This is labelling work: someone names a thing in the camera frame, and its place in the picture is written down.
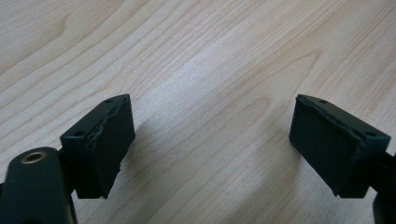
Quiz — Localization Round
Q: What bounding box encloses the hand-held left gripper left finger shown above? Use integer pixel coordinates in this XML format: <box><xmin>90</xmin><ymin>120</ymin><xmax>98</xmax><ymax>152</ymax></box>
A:
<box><xmin>59</xmin><ymin>93</ymin><xmax>136</xmax><ymax>200</ymax></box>

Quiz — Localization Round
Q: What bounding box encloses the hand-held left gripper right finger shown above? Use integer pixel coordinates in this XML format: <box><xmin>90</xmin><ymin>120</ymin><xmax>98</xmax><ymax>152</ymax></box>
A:
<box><xmin>288</xmin><ymin>93</ymin><xmax>392</xmax><ymax>200</ymax></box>

